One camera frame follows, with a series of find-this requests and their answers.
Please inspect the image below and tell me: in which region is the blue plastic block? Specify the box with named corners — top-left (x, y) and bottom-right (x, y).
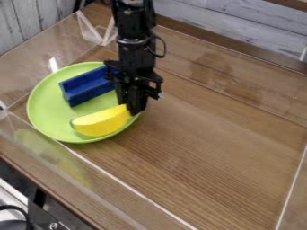
top-left (59, 66), bottom-right (115, 107)

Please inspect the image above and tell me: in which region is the yellow toy banana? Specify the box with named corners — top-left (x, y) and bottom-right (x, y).
top-left (71, 104), bottom-right (131, 137)

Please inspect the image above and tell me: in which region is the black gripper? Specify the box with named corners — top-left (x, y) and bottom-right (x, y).
top-left (105, 59), bottom-right (163, 116)

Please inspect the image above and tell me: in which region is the black cable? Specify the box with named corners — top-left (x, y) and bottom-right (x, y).
top-left (0, 204), bottom-right (31, 230)

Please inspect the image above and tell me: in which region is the green plastic plate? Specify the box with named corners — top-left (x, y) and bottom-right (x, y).
top-left (27, 62), bottom-right (137, 144)

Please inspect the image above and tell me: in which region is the clear acrylic tray wall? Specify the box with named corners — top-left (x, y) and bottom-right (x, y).
top-left (0, 4), bottom-right (307, 230)

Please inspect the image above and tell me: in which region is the black metal table frame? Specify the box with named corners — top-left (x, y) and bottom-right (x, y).
top-left (0, 160), bottom-right (95, 230)

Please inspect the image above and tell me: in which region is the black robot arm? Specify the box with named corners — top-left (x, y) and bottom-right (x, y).
top-left (105, 0), bottom-right (166, 116)

